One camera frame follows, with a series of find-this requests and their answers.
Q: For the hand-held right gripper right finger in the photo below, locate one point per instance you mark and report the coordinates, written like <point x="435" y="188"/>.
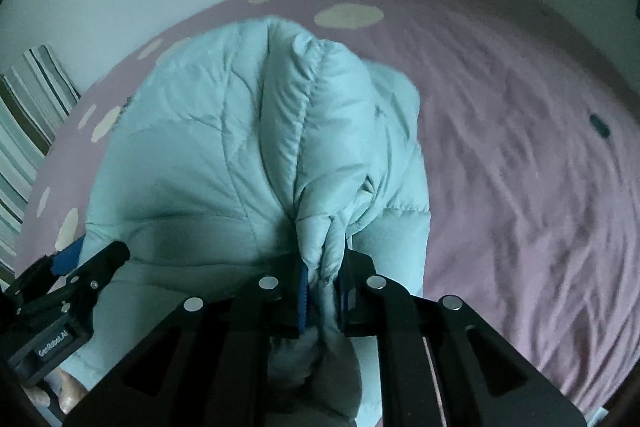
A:
<point x="344" y="302"/>

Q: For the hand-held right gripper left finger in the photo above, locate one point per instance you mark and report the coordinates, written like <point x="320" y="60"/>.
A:
<point x="302" y="302"/>

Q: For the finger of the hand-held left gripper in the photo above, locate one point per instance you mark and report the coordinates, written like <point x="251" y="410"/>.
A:
<point x="102" y="264"/>
<point x="65" y="261"/>

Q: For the light blue puffer jacket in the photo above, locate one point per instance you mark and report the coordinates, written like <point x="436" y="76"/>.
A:
<point x="210" y="132"/>

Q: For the person's left hand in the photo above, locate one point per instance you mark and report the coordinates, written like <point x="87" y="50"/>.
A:
<point x="67" y="394"/>

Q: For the striped cloth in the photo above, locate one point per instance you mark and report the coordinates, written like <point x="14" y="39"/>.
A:
<point x="30" y="117"/>

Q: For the pink dotted bedsheet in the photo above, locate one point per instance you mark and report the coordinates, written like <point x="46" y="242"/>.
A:
<point x="500" y="157"/>

